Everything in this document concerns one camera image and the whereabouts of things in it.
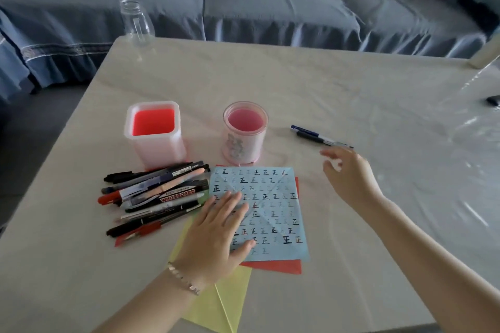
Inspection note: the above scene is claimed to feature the clear glass jar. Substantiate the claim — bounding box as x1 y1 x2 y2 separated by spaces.
119 0 156 48

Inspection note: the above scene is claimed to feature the black grey barrel pen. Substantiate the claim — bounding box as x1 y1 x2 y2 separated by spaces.
296 132 355 150

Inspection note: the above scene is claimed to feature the round pink pen holder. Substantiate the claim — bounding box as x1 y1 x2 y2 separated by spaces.
222 101 269 166

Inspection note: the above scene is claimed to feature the white pen with blue cap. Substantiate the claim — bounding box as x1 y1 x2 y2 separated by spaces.
290 125 352 148

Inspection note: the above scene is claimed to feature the green paper sheet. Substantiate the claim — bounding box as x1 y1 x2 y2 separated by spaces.
193 190 211 214

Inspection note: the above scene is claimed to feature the white pen with black label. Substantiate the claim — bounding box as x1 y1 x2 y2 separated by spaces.
117 192 206 221

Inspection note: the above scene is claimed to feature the red paper sheet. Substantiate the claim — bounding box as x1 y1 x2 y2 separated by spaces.
212 164 303 275

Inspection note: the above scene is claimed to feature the black brush pen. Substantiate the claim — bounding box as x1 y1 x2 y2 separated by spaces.
117 163 196 184

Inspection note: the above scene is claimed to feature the peach pink pen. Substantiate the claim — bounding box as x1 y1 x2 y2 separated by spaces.
121 167 206 209

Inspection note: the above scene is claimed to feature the yellow paper sheet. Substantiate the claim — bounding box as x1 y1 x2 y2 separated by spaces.
168 215 253 333

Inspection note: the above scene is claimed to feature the blue covered sofa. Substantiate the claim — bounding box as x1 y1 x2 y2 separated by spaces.
0 0 500 103

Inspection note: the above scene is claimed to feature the navy pen with lavender end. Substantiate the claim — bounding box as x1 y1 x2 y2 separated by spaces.
119 161 206 201

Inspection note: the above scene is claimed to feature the person's right forearm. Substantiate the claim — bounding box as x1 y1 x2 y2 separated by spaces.
358 194 500 333

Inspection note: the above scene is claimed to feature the person's left hand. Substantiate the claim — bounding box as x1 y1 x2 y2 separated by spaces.
173 190 257 290

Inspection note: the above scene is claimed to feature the blue paper with writing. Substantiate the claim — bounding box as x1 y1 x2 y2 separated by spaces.
209 166 311 263

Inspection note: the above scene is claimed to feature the black marker pen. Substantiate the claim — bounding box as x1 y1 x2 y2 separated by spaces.
103 172 133 184

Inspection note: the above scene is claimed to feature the thick black grey marker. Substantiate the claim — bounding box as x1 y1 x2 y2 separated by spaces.
124 180 210 213

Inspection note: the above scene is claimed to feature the person's right hand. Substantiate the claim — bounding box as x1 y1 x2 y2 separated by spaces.
320 147 386 213

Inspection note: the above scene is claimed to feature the thin black fineliner pen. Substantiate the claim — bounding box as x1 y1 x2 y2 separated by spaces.
106 203 202 238

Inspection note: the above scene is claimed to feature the square white red pen holder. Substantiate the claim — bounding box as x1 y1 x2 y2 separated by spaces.
123 100 188 171

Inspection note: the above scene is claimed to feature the silver link bracelet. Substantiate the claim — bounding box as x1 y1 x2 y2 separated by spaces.
167 261 201 297

